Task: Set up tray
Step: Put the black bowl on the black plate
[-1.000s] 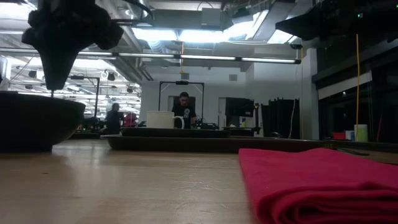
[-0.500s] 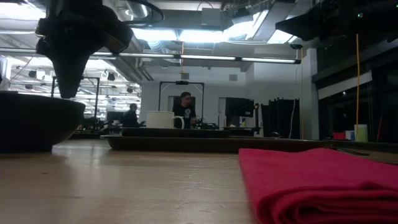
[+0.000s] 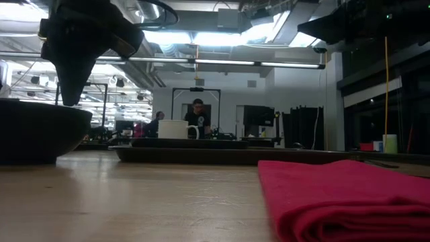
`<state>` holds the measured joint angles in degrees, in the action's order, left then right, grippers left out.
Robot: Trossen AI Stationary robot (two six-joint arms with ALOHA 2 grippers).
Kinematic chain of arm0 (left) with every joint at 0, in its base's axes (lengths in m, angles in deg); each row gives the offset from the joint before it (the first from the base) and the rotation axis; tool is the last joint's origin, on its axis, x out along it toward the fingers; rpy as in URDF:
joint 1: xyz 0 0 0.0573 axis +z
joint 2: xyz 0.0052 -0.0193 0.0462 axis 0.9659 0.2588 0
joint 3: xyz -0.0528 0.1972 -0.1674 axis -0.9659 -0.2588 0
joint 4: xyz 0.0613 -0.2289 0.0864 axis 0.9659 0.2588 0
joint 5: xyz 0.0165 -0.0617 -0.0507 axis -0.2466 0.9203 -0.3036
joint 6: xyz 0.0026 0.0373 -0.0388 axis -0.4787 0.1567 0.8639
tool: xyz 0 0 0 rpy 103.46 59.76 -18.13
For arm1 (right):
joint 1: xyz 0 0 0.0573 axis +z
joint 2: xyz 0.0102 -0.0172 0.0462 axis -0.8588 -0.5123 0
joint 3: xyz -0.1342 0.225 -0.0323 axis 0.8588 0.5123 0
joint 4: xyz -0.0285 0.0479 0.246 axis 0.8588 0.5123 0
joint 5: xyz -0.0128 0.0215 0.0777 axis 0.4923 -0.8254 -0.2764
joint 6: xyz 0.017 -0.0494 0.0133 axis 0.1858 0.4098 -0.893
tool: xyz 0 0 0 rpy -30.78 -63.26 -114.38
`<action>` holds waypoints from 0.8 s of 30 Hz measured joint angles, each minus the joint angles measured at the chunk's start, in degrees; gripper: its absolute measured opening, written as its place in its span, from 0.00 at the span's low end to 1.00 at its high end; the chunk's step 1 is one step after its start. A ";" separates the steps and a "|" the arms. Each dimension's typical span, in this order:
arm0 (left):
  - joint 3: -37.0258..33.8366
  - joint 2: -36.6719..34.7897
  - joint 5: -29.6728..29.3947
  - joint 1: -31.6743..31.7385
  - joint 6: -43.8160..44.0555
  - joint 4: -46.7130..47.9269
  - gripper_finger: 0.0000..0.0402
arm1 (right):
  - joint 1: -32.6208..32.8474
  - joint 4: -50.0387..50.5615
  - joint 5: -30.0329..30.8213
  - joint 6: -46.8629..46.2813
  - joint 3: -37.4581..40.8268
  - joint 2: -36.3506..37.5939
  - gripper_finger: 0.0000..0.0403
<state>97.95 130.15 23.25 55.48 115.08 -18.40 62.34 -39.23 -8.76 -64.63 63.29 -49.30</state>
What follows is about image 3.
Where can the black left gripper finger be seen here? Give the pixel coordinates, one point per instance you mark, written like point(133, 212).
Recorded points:
point(74, 80)

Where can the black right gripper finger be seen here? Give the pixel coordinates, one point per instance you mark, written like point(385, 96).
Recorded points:
point(322, 30)

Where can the black bowl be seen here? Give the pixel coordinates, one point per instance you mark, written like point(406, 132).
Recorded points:
point(37, 131)

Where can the white ceramic mug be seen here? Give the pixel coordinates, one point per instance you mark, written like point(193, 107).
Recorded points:
point(173, 129)

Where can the black round plate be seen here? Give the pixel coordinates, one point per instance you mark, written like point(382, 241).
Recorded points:
point(188, 144)

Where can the dark metal fork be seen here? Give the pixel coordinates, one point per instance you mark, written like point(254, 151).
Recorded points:
point(383, 164)

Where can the red napkin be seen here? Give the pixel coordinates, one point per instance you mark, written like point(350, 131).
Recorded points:
point(352, 201)

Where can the brown plastic tray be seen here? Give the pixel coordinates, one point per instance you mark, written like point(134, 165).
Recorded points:
point(201, 156)

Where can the red chair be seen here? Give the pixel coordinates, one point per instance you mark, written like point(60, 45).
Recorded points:
point(138, 129)

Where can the person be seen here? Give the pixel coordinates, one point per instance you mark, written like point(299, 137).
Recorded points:
point(154, 126)
point(198, 117)

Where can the black curtain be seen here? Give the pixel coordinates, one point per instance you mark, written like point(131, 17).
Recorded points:
point(302, 127)

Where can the long ceiling light bar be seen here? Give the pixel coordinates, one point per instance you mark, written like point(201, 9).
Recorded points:
point(221, 62)

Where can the black monitor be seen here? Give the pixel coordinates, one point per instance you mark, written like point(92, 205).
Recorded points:
point(258, 116)

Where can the red box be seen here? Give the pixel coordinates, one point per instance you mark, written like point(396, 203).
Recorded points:
point(366, 147)

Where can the pale green cylinder container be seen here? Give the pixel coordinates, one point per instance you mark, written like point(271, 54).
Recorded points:
point(390, 144)

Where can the blue white box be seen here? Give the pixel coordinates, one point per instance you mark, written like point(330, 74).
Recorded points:
point(378, 146)

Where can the black ceiling camera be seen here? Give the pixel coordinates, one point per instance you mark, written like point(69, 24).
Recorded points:
point(320, 50)

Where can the silver ventilation duct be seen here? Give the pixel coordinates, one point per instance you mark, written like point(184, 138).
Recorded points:
point(149, 10)

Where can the black frame clamp knob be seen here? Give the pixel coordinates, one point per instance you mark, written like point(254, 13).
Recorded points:
point(298, 146)

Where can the black aluminium table frame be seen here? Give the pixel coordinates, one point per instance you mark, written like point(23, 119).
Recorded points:
point(403, 158)

